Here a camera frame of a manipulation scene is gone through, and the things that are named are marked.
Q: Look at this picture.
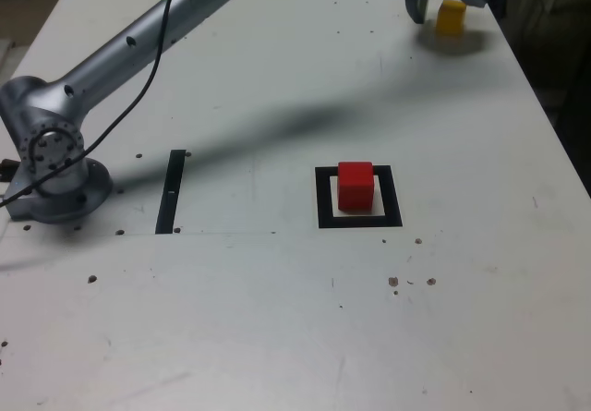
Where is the red cube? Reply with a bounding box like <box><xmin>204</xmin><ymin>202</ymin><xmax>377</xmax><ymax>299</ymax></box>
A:
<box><xmin>337</xmin><ymin>161</ymin><xmax>374</xmax><ymax>212</ymax></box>

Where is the black tape square outline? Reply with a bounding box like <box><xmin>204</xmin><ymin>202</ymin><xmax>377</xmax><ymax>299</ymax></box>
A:
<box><xmin>314</xmin><ymin>164</ymin><xmax>404</xmax><ymax>230</ymax></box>

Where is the black tape strip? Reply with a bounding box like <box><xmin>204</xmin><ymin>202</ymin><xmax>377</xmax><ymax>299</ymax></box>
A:
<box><xmin>154</xmin><ymin>149</ymin><xmax>186</xmax><ymax>236</ymax></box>

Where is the yellow cube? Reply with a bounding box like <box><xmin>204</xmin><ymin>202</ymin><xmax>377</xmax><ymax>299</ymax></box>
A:
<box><xmin>436</xmin><ymin>0</ymin><xmax>467</xmax><ymax>37</ymax></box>

